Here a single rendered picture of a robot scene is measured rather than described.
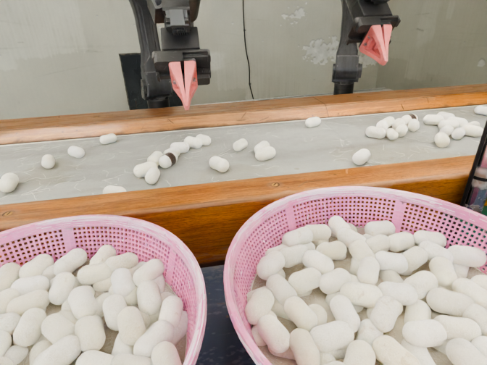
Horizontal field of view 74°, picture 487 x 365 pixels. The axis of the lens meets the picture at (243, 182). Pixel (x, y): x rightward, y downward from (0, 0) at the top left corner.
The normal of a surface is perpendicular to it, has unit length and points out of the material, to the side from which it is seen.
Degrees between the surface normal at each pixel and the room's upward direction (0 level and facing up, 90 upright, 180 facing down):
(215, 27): 90
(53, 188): 0
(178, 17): 77
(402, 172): 0
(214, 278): 0
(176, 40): 41
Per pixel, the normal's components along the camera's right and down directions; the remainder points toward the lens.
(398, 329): -0.04, -0.89
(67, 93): 0.23, 0.44
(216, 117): 0.09, -0.31
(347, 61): -0.22, 0.14
